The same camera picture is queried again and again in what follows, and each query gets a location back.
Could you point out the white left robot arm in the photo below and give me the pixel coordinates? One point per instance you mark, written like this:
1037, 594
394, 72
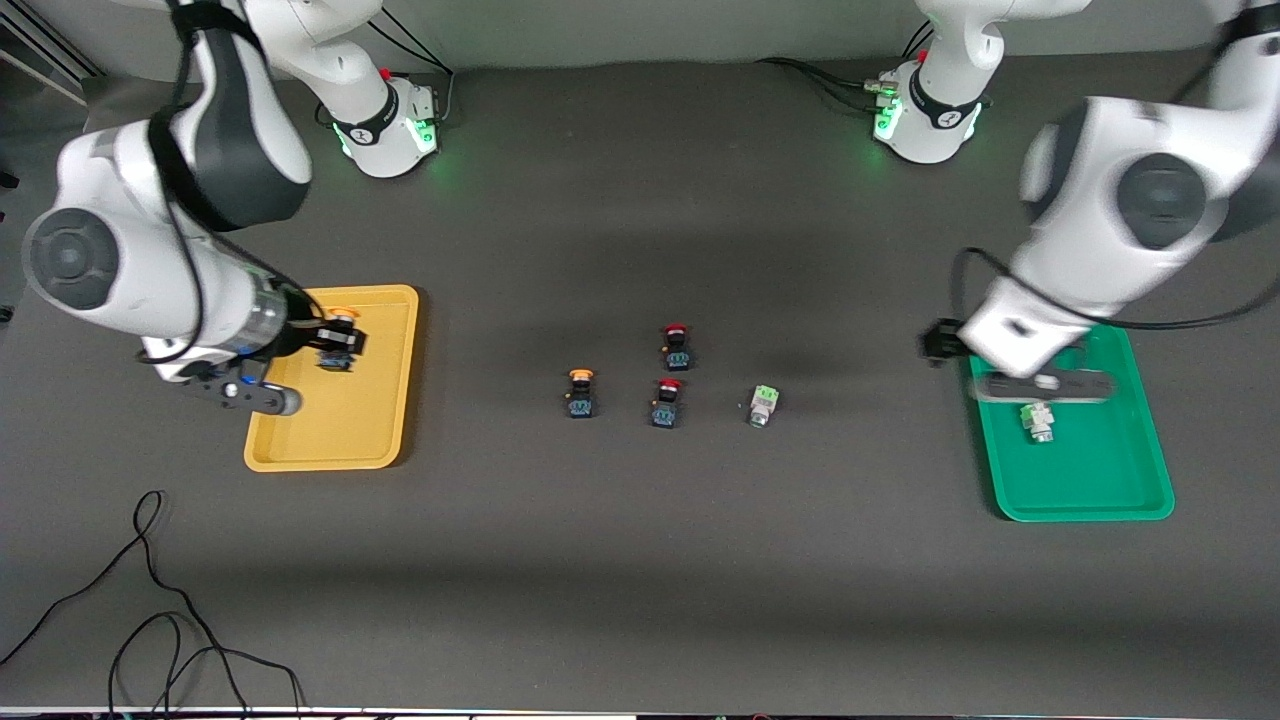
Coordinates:
1120, 230

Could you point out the red push button switch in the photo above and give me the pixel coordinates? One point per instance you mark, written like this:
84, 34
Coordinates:
666, 413
677, 358

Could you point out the grey metal frame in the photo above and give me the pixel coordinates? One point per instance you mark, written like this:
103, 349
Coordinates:
40, 45

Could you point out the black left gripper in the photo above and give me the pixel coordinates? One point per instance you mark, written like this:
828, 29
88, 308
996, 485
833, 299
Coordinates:
938, 343

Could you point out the yellow push button switch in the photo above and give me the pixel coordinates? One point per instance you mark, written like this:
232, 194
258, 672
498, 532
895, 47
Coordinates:
580, 405
337, 358

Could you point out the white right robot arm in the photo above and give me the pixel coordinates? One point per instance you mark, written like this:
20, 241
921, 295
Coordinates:
120, 270

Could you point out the green white push button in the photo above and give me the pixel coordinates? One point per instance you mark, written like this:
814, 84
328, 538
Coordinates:
1038, 420
763, 405

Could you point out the yellow plastic tray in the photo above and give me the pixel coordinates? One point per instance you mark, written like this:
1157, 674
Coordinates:
370, 420

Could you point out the green plastic tray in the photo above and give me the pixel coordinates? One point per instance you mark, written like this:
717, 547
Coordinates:
1100, 470

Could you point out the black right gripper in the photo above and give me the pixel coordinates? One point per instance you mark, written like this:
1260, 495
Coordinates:
303, 334

